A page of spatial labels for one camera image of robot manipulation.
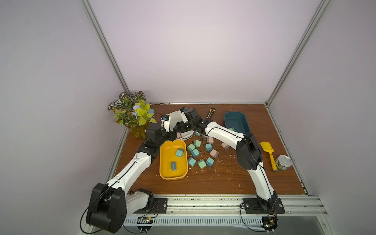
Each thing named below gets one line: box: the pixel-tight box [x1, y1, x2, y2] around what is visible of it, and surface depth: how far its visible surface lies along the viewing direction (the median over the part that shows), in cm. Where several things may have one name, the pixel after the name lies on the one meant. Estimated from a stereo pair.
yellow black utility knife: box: [206, 108, 216, 119], surface depth 116 cm
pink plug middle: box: [209, 148, 220, 159], surface depth 92 cm
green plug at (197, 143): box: [193, 139, 202, 148], surface depth 97 cm
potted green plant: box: [108, 91, 157, 141], surface depth 90 cm
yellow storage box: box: [159, 139, 189, 181], surface depth 90 cm
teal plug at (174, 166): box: [171, 161, 177, 172], surface depth 85 cm
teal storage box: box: [223, 111, 251, 135], surface depth 108 cm
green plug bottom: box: [197, 159, 207, 170], surface depth 87 cm
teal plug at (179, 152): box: [175, 147, 185, 158], surface depth 92 cm
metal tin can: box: [275, 154, 293, 171], surface depth 85 cm
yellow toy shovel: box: [260, 141, 279, 172], surface depth 94 cm
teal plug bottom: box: [205, 156, 215, 168], surface depth 89 cm
